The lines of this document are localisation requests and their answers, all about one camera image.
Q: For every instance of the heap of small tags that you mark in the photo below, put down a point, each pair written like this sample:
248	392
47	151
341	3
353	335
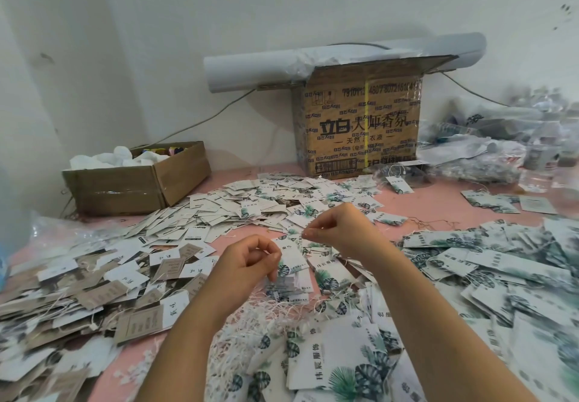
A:
258	200

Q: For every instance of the person's right hand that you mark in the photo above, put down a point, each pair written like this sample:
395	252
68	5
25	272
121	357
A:
344	230

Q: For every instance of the clear plastic bag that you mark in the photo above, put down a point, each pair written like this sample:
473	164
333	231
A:
59	234

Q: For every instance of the heap of clear plastic bags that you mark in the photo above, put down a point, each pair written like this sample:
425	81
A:
508	148

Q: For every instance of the large printed cardboard box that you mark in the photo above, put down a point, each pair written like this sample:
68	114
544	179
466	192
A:
362	124

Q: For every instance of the pile of brown white tags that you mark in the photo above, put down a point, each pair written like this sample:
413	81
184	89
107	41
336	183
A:
80	307

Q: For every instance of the person's left hand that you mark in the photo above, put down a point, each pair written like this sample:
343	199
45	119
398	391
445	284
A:
237	270

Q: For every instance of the person's right forearm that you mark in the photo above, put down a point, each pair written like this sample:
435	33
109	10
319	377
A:
461	343

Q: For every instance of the person's left forearm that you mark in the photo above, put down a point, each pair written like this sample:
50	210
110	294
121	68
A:
176	365

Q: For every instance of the white crumpled material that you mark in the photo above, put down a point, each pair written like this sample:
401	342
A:
118	157

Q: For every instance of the pile of green leaf tags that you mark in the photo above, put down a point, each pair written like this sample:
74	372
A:
496	299

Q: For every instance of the blue tissue pack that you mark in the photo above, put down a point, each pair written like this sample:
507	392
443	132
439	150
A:
3	266

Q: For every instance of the white roll in plastic wrap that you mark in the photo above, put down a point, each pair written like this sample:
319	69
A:
262	67

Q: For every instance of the small open cardboard box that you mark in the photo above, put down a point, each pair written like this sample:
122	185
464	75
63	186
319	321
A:
136	180

